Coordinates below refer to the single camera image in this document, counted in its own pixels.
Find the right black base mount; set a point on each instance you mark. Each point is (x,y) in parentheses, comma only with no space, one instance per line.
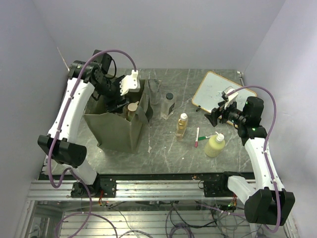
(215,184)

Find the clear bottle with black label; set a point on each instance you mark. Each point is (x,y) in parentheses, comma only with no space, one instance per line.
(168,105)

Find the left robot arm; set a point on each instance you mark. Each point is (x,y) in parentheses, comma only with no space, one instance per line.
(86,79)

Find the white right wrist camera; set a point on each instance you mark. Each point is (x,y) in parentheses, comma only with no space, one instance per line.
(229,95)

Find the pink marker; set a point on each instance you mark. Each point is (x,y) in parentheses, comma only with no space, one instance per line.
(197,137)

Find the small whiteboard yellow frame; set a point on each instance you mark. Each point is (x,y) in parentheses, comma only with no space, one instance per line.
(209,93)

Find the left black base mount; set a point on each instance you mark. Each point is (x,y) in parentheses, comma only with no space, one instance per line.
(104,187)

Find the green bottle beige cap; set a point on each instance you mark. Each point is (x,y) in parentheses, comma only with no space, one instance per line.
(131,110)

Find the amber bottle white cap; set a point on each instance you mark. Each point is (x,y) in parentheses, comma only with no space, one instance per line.
(181,126)

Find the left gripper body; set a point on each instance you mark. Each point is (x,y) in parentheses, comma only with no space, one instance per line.
(113,94)

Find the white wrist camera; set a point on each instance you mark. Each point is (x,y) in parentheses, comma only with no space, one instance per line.
(229,95)
(130,83)

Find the clear tube with dark label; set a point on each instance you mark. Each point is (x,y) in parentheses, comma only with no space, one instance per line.
(154,91)

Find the yellow pump bottle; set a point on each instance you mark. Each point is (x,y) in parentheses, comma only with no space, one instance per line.
(215,145)

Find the aluminium rail frame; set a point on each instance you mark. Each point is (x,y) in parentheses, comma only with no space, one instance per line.
(126,190)

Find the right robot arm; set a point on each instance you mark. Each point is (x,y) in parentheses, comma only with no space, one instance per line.
(267,203)

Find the olive canvas bag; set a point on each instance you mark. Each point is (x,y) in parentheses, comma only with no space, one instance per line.
(115,132)

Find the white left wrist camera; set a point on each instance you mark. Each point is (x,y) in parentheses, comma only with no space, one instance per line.
(130,83)

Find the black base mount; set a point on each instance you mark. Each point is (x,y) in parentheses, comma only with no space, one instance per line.
(104,187)
(215,184)

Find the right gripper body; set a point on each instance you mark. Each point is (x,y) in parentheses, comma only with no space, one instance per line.
(232,113)

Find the green marker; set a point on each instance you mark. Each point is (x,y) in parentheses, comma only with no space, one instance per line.
(203,137)

